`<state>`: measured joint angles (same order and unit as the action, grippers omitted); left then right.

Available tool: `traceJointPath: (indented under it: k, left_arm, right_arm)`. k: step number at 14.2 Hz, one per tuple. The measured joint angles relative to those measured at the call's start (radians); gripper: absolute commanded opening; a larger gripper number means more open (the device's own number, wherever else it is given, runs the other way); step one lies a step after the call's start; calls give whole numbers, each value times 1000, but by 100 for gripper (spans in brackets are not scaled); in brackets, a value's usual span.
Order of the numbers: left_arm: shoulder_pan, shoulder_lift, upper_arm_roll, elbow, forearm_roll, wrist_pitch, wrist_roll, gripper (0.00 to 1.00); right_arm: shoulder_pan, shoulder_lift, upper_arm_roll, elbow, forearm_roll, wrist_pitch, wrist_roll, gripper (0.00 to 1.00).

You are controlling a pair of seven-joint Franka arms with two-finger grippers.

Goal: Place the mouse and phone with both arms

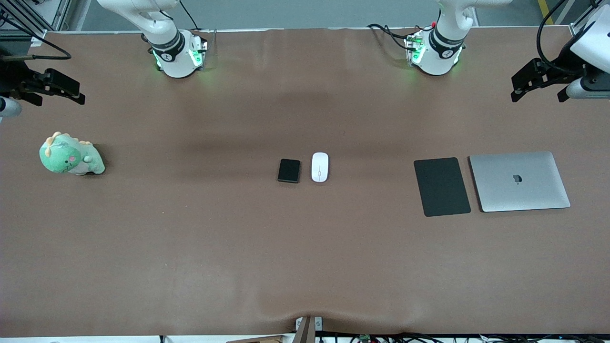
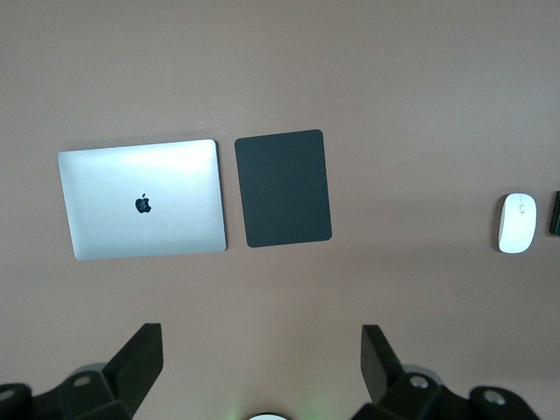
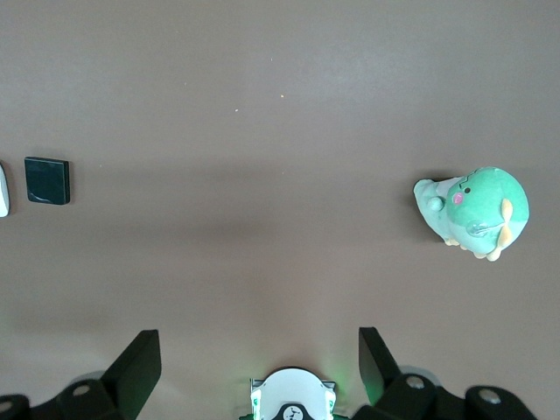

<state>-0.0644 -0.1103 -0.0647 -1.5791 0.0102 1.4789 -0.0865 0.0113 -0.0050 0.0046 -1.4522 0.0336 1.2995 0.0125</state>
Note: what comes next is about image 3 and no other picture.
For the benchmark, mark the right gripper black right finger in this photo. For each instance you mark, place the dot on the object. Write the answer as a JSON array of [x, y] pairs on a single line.
[[378, 372]]

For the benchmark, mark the small black phone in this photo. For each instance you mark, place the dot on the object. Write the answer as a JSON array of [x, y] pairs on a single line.
[[47, 180]]

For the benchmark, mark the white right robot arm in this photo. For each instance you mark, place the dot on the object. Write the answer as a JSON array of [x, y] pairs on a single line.
[[291, 389]]

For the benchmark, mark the green dinosaur plush toy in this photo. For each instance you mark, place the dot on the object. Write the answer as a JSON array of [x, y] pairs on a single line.
[[477, 205]]

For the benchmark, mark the white computer mouse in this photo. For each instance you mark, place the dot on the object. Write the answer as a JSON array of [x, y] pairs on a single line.
[[3, 192]]

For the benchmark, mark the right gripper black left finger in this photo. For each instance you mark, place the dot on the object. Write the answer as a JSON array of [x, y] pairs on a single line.
[[133, 372]]

